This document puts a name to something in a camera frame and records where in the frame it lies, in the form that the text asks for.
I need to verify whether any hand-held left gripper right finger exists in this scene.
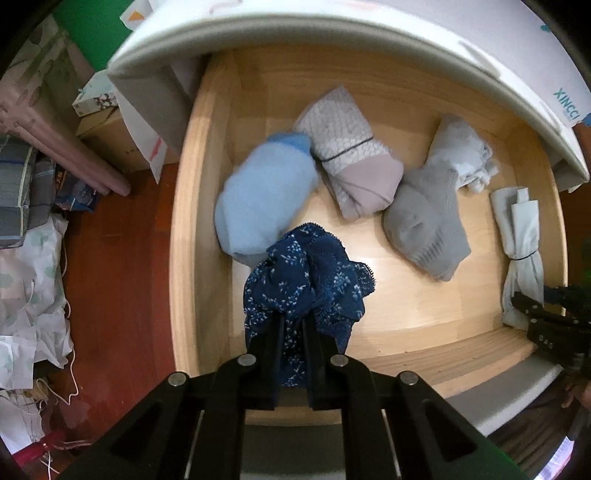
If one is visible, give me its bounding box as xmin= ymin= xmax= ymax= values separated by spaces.
xmin=300 ymin=316 xmax=529 ymax=480

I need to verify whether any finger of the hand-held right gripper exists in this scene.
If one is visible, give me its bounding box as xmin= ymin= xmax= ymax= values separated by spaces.
xmin=510 ymin=292 xmax=591 ymax=370
xmin=544 ymin=285 xmax=591 ymax=308

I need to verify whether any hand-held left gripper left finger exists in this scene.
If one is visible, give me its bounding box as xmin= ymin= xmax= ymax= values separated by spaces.
xmin=58 ymin=311 xmax=287 ymax=480

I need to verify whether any white underwear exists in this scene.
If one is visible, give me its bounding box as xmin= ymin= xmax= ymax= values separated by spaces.
xmin=489 ymin=186 xmax=546 ymax=330

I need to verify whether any navy floral lace underwear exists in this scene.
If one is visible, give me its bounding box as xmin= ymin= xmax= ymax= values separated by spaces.
xmin=243 ymin=223 xmax=375 ymax=388

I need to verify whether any wooden drawer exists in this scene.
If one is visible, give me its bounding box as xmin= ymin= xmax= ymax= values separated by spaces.
xmin=168 ymin=46 xmax=571 ymax=480

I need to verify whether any pale blue-grey sock roll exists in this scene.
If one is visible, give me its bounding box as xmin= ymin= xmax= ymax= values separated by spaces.
xmin=425 ymin=113 xmax=499 ymax=193

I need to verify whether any person's right forearm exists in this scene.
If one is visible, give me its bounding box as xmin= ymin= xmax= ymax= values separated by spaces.
xmin=561 ymin=376 xmax=591 ymax=409

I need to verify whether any light blue rolled underwear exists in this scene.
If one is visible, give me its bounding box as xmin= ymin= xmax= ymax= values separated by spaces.
xmin=215 ymin=132 xmax=319 ymax=267

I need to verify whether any grey knitted sock roll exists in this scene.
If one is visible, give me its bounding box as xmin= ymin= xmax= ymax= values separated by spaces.
xmin=382 ymin=165 xmax=472 ymax=282

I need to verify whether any pile of white printed bags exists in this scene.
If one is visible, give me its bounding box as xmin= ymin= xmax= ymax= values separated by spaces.
xmin=0 ymin=215 xmax=77 ymax=472

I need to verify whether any blue packet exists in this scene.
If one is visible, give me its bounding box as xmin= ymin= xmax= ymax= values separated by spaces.
xmin=53 ymin=161 xmax=100 ymax=214

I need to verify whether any cardboard box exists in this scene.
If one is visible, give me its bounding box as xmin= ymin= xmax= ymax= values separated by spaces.
xmin=76 ymin=104 xmax=181 ymax=175

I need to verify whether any pink curtain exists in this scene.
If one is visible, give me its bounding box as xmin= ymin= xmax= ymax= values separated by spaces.
xmin=0 ymin=23 xmax=132 ymax=197

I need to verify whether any stack of folded fabrics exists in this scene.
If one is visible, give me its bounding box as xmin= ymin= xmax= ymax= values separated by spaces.
xmin=0 ymin=134 xmax=52 ymax=249

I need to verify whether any tissue box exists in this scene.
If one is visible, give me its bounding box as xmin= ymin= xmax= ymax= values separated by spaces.
xmin=71 ymin=71 xmax=122 ymax=116

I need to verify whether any white cord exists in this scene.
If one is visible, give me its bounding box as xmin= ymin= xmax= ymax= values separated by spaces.
xmin=28 ymin=277 xmax=80 ymax=409

